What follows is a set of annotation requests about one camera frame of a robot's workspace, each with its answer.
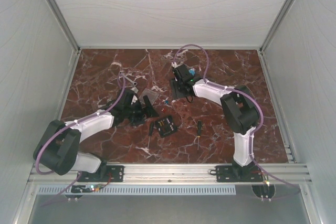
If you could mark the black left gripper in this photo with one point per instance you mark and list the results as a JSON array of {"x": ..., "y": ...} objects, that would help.
[{"x": 142, "y": 115}]

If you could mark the aluminium front rail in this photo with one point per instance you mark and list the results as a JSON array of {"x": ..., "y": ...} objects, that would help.
[{"x": 198, "y": 174}]

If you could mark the yellow black handle screwdriver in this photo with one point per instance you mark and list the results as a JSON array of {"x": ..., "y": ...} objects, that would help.
[{"x": 199, "y": 131}]

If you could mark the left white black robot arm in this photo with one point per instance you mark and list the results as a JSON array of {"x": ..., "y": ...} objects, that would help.
[{"x": 58, "y": 149}]

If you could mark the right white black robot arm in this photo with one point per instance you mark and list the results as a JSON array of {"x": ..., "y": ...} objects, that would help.
[{"x": 240, "y": 110}]

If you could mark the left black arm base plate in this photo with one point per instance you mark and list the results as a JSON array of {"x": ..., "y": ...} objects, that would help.
[{"x": 111, "y": 173}]

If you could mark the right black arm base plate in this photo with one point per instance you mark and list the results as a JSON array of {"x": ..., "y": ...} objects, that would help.
[{"x": 236, "y": 174}]

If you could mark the silver ratchet wrench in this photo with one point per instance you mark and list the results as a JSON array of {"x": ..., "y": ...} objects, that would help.
[{"x": 127, "y": 78}]

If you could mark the clear plastic fuse box lid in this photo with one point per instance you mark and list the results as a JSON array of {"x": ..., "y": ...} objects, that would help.
[{"x": 152, "y": 95}]

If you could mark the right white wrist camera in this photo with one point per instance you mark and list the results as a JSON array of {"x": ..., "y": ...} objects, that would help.
[{"x": 176, "y": 65}]

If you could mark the black fuse box base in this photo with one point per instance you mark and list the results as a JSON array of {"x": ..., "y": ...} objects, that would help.
[{"x": 165, "y": 126}]

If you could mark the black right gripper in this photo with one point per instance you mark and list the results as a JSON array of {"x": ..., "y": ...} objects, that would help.
[{"x": 175, "y": 93}]

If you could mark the blue glue gun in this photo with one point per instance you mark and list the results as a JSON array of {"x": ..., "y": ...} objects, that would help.
[{"x": 192, "y": 71}]

